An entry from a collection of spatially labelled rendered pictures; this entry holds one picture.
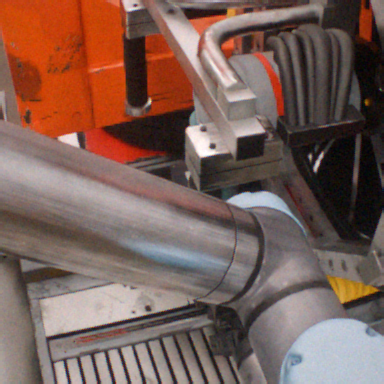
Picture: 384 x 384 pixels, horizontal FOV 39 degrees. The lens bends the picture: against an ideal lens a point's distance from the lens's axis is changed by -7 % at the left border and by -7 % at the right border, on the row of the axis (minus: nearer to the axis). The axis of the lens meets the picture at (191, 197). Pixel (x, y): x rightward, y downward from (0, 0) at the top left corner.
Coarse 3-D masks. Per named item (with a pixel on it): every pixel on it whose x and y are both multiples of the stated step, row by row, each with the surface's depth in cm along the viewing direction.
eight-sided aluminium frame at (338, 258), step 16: (272, 32) 98; (240, 48) 100; (256, 48) 103; (288, 160) 104; (288, 176) 103; (272, 192) 101; (304, 192) 99; (304, 208) 99; (320, 208) 96; (304, 224) 93; (320, 224) 94; (320, 240) 91; (336, 240) 91; (352, 240) 87; (320, 256) 86; (336, 256) 80; (352, 256) 75; (368, 256) 70; (336, 272) 81; (352, 272) 76; (368, 272) 71
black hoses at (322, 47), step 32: (288, 32) 55; (320, 32) 54; (288, 64) 53; (320, 64) 53; (352, 64) 54; (288, 96) 53; (320, 96) 54; (288, 128) 54; (320, 128) 54; (352, 128) 55
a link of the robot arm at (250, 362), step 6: (252, 354) 48; (246, 360) 48; (252, 360) 48; (240, 366) 49; (246, 366) 48; (252, 366) 47; (258, 366) 47; (240, 372) 49; (246, 372) 48; (252, 372) 47; (258, 372) 47; (240, 378) 49; (246, 378) 48; (252, 378) 47; (258, 378) 46; (264, 378) 46
